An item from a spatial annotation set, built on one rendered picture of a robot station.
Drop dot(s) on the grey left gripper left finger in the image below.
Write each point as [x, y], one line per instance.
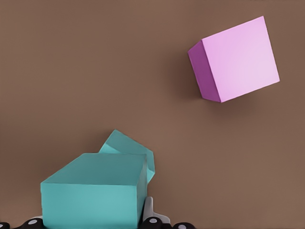
[31, 223]

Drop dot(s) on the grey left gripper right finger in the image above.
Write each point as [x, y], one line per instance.
[155, 217]

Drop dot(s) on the teal blue cube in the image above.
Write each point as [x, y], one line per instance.
[126, 145]
[95, 190]

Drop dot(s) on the pink cube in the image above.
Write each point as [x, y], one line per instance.
[240, 59]

